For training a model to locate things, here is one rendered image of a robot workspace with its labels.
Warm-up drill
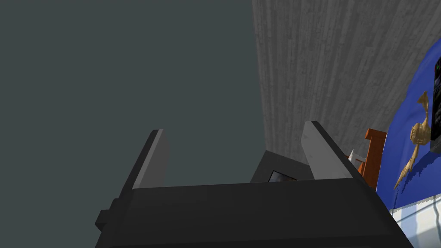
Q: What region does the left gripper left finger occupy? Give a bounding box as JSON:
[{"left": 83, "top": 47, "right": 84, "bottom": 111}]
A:
[{"left": 120, "top": 129, "right": 170, "bottom": 198}]

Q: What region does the dark grey box with screen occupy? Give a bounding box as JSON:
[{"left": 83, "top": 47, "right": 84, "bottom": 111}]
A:
[{"left": 249, "top": 149, "right": 315, "bottom": 183}]

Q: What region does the golden statue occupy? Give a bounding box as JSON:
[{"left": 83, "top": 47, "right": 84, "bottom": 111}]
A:
[{"left": 394, "top": 91, "right": 432, "bottom": 190}]

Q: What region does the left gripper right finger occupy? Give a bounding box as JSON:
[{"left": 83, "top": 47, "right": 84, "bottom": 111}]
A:
[{"left": 300, "top": 120, "right": 363, "bottom": 181}]

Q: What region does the black flat device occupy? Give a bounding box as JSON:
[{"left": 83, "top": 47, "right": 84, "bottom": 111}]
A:
[{"left": 429, "top": 56, "right": 441, "bottom": 154}]

